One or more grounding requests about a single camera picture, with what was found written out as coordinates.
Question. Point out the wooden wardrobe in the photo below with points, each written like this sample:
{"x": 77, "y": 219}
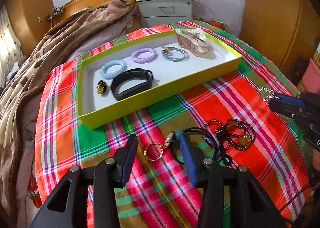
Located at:
{"x": 30, "y": 5}

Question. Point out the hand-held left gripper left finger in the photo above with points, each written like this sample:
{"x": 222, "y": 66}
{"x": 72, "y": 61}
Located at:
{"x": 128, "y": 160}

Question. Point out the red green plaid cloth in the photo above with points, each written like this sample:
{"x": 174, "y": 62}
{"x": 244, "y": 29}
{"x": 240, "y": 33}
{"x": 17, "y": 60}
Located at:
{"x": 225, "y": 93}

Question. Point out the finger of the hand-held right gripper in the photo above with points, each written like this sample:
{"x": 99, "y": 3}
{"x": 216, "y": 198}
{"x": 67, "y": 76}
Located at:
{"x": 282, "y": 106}
{"x": 290, "y": 99}

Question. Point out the grey nightstand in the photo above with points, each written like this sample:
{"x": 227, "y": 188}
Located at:
{"x": 162, "y": 8}

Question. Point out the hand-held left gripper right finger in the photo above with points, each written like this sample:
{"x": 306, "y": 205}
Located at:
{"x": 187, "y": 160}

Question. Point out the black wristband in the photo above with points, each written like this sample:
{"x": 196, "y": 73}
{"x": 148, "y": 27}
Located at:
{"x": 117, "y": 93}

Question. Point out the yellow cardboard box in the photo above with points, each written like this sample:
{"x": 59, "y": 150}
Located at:
{"x": 150, "y": 94}

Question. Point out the power strip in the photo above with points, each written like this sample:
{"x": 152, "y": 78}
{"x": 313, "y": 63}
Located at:
{"x": 57, "y": 12}

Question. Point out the wooden door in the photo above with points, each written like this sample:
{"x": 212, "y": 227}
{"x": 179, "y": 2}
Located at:
{"x": 275, "y": 18}

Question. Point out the brown fleece blanket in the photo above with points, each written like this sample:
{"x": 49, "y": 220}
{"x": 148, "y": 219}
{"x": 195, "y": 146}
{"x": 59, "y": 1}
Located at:
{"x": 50, "y": 50}

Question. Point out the gold flower brooch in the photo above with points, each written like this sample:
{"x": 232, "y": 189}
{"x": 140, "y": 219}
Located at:
{"x": 101, "y": 87}

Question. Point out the pink container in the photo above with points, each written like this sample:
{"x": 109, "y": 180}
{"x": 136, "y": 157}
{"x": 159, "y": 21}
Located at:
{"x": 312, "y": 73}

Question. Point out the clear pink hair claw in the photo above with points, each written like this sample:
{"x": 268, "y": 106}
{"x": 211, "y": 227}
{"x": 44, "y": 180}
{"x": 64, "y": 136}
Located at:
{"x": 195, "y": 49}

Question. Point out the patterned curtain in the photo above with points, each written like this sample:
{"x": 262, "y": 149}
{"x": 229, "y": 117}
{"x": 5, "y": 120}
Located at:
{"x": 10, "y": 43}

